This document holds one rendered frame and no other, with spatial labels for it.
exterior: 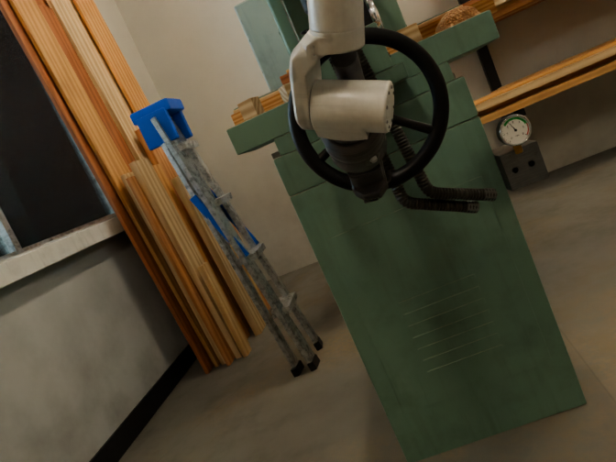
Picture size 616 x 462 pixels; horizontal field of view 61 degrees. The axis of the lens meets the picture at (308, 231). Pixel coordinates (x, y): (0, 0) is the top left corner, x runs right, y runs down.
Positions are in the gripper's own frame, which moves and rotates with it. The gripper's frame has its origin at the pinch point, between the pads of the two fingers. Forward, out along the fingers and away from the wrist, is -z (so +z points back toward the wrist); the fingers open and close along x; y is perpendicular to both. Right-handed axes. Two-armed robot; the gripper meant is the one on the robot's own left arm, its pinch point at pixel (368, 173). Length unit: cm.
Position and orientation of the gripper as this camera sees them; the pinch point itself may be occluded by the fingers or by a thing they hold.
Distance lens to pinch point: 90.7
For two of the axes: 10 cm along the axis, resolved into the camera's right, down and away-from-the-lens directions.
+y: -9.5, 2.3, 2.0
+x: -1.6, -9.3, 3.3
